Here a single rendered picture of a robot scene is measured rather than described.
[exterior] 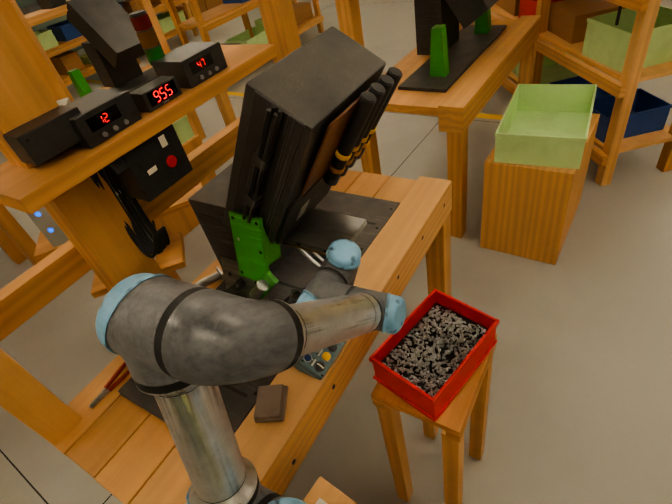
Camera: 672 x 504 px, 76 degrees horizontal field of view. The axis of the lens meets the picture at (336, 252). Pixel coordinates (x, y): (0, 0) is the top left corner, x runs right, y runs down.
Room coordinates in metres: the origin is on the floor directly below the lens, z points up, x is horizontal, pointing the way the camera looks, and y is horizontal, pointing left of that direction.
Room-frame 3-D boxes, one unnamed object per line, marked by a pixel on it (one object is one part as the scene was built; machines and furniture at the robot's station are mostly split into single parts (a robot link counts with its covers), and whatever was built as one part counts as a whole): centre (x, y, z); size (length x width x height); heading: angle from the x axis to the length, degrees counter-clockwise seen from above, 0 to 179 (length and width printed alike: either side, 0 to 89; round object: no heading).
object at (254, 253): (1.00, 0.22, 1.17); 0.13 x 0.12 x 0.20; 140
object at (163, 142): (1.15, 0.45, 1.42); 0.17 x 0.12 x 0.15; 140
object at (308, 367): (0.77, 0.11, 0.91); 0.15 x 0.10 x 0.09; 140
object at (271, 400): (0.64, 0.26, 0.91); 0.10 x 0.08 x 0.03; 169
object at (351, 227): (1.10, 0.09, 1.11); 0.39 x 0.16 x 0.03; 50
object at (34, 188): (1.27, 0.42, 1.52); 0.90 x 0.25 x 0.04; 140
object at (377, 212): (1.10, 0.22, 0.89); 1.10 x 0.42 x 0.02; 140
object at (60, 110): (1.02, 0.57, 1.59); 0.15 x 0.07 x 0.07; 140
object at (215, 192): (1.27, 0.25, 1.07); 0.30 x 0.18 x 0.34; 140
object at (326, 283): (0.62, 0.04, 1.27); 0.11 x 0.11 x 0.08; 53
